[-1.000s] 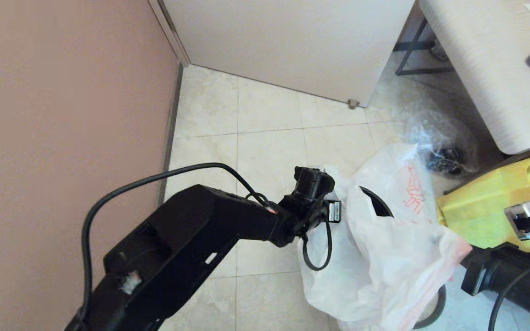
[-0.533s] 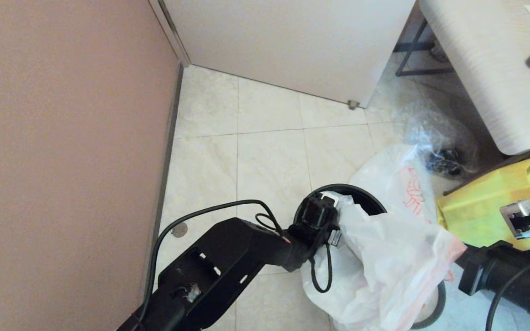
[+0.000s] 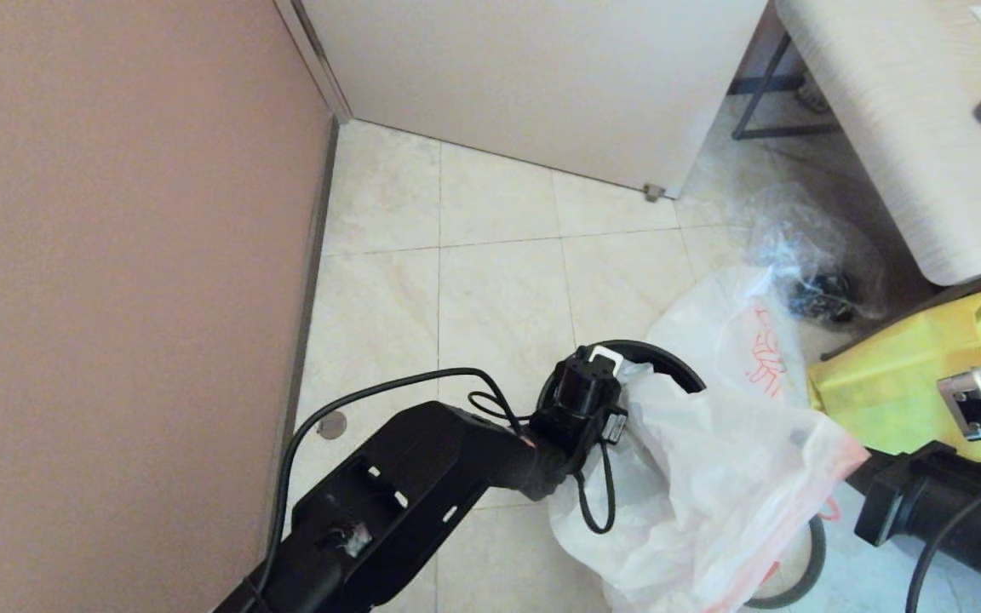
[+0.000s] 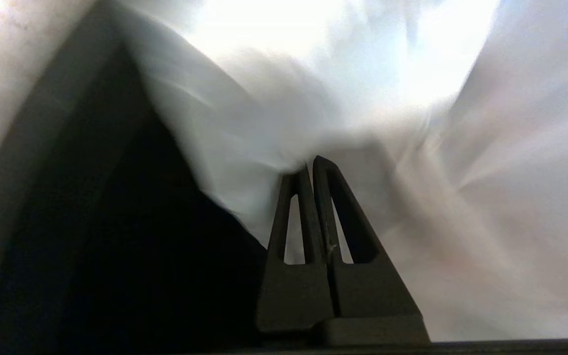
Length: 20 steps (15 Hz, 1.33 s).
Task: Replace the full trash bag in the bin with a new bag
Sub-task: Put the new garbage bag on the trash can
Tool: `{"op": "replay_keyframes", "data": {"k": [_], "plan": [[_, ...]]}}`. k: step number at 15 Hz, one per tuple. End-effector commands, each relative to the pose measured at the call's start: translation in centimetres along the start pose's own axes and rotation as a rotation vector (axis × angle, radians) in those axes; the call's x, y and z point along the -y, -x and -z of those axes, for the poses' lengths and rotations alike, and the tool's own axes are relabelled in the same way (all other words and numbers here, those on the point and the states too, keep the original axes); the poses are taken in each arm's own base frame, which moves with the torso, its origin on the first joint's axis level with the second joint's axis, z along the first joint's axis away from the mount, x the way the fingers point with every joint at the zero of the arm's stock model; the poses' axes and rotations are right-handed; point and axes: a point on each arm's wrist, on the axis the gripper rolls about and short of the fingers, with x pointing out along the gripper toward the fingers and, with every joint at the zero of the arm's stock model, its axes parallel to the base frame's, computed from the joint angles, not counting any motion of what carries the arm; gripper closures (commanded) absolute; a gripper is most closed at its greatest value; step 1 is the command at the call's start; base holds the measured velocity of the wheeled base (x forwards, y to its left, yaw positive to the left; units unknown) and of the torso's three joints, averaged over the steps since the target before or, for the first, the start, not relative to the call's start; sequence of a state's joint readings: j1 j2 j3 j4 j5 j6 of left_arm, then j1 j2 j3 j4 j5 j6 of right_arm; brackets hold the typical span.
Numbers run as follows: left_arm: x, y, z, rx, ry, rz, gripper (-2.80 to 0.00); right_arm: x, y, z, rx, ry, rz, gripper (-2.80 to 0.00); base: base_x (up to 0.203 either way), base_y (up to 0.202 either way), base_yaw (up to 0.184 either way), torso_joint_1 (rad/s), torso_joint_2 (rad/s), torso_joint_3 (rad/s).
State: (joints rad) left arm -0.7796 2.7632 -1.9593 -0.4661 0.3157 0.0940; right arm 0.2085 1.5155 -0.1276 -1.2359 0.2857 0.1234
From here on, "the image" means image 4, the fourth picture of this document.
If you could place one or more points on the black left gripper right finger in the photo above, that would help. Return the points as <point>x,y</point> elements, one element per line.
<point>368,296</point>

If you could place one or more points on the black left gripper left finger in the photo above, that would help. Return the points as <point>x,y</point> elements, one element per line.
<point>294,296</point>

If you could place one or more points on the black round trash bin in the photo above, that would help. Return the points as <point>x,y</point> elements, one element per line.
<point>116,246</point>

